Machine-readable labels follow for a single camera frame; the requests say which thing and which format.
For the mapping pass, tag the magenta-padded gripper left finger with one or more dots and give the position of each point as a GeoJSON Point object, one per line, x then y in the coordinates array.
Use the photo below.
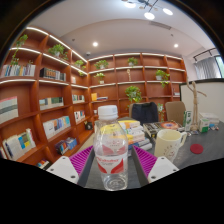
{"type": "Point", "coordinates": [63, 168]}

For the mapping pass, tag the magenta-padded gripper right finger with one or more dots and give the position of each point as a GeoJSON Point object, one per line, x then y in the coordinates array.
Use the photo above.
{"type": "Point", "coordinates": [161, 168]}

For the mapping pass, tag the clear plastic water bottle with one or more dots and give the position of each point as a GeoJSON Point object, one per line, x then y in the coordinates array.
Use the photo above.
{"type": "Point", "coordinates": [111, 150]}

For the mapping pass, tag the cream mug with red print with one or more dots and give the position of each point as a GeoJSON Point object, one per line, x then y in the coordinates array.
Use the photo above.
{"type": "Point", "coordinates": [167, 143]}

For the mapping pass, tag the flat round red coaster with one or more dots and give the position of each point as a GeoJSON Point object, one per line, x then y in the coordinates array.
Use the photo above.
{"type": "Point", "coordinates": [196, 148]}

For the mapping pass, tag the stack of black books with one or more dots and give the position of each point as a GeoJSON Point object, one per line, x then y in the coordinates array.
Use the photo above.
{"type": "Point", "coordinates": [165, 126]}

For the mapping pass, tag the stack of colourful books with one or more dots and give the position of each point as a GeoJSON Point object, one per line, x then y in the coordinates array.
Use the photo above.
{"type": "Point", "coordinates": [135, 133]}

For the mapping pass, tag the tall green and white carton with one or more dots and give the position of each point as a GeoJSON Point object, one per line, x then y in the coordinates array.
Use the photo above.
{"type": "Point", "coordinates": [187, 120]}

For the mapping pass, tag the dark blue office chair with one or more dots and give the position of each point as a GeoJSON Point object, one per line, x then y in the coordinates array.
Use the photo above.
{"type": "Point", "coordinates": [144, 113]}

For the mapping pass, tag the small green and white box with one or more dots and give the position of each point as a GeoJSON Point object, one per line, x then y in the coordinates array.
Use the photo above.
{"type": "Point", "coordinates": [203, 126]}

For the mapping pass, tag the wooden shelf unit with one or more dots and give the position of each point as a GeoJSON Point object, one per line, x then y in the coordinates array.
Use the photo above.
{"type": "Point", "coordinates": [50, 100]}

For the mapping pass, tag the wooden artist mannequin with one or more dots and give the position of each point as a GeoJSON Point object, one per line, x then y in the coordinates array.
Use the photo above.
{"type": "Point", "coordinates": [195, 100]}

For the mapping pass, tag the white partition with dark rim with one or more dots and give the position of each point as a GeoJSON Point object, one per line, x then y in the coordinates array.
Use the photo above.
{"type": "Point", "coordinates": [213, 96]}

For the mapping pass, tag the grey curtain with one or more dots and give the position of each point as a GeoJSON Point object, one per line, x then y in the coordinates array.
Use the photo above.
{"type": "Point", "coordinates": [206, 68]}

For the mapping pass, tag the window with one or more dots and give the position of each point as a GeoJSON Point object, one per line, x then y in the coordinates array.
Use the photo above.
{"type": "Point", "coordinates": [220, 66]}

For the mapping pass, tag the recessed ceiling spotlight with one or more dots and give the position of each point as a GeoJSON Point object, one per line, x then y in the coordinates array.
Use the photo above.
{"type": "Point", "coordinates": [175, 45]}
{"type": "Point", "coordinates": [95, 44]}

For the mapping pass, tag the ceiling air vent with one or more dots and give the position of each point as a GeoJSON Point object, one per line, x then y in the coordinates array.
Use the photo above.
{"type": "Point", "coordinates": [160, 25]}

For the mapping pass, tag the branched ceiling lamp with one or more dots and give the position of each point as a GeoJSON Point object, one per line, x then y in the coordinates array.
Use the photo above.
{"type": "Point", "coordinates": [149, 15]}

